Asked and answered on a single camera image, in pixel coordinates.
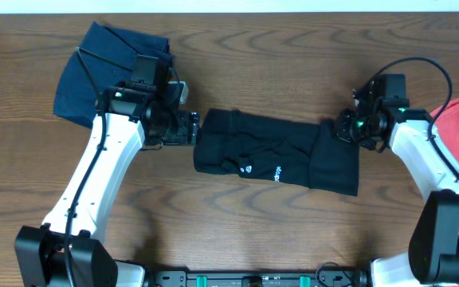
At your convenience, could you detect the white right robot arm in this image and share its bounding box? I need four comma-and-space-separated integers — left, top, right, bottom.
335, 108, 459, 286

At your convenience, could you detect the folded navy blue garment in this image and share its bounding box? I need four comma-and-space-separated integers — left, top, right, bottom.
53, 22, 173, 128

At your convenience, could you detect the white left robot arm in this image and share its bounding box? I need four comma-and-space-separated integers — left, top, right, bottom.
14, 81, 199, 286

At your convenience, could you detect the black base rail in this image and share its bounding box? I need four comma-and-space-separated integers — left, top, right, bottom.
143, 261, 372, 287

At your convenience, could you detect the black polo shirt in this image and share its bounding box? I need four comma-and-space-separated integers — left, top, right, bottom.
193, 109, 359, 196

